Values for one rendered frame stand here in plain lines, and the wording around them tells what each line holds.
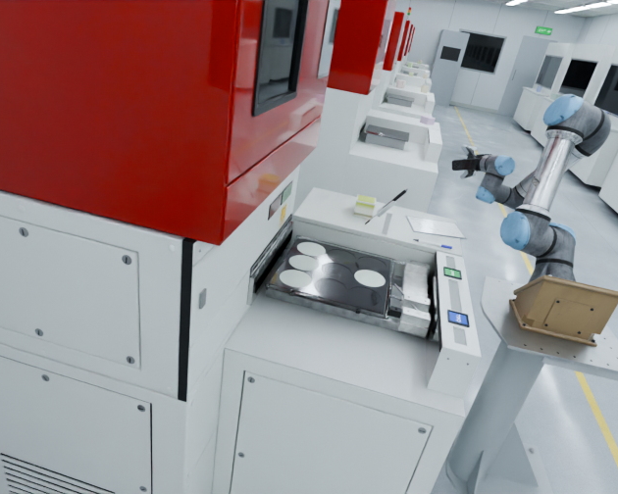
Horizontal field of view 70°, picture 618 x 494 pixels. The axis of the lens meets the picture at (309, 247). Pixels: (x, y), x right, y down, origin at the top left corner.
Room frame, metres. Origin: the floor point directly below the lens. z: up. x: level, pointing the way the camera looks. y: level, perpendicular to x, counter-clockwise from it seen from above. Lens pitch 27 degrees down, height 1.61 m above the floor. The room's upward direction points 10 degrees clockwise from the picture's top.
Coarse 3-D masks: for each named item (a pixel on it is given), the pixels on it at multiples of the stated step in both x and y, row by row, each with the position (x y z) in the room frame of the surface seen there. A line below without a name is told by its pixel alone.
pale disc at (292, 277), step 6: (288, 270) 1.21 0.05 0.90; (294, 270) 1.22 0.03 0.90; (282, 276) 1.16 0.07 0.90; (288, 276) 1.17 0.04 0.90; (294, 276) 1.18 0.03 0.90; (300, 276) 1.18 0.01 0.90; (306, 276) 1.19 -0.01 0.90; (288, 282) 1.14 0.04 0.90; (294, 282) 1.14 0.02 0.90; (300, 282) 1.15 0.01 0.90; (306, 282) 1.15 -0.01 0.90
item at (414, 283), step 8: (408, 272) 1.37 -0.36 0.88; (416, 272) 1.38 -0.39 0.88; (408, 280) 1.31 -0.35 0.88; (416, 280) 1.32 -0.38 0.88; (424, 280) 1.33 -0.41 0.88; (408, 288) 1.26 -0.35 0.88; (416, 288) 1.27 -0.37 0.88; (424, 288) 1.28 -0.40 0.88; (424, 296) 1.23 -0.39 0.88; (400, 304) 1.19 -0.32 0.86; (424, 312) 1.14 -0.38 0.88; (400, 328) 1.06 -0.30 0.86; (408, 328) 1.06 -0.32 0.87; (416, 328) 1.06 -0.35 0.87; (424, 328) 1.05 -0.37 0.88; (424, 336) 1.05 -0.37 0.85
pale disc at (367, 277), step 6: (366, 270) 1.30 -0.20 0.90; (360, 276) 1.25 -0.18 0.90; (366, 276) 1.25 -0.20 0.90; (372, 276) 1.26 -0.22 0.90; (378, 276) 1.27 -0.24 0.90; (360, 282) 1.21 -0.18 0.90; (366, 282) 1.22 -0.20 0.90; (372, 282) 1.22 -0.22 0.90; (378, 282) 1.23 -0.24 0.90; (384, 282) 1.23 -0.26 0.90
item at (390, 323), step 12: (288, 300) 1.15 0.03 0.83; (300, 300) 1.14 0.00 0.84; (312, 300) 1.14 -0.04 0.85; (324, 312) 1.13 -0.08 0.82; (336, 312) 1.13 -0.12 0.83; (348, 312) 1.12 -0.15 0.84; (372, 324) 1.11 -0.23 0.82; (384, 324) 1.10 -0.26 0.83; (396, 324) 1.10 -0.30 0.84; (420, 336) 1.09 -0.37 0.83
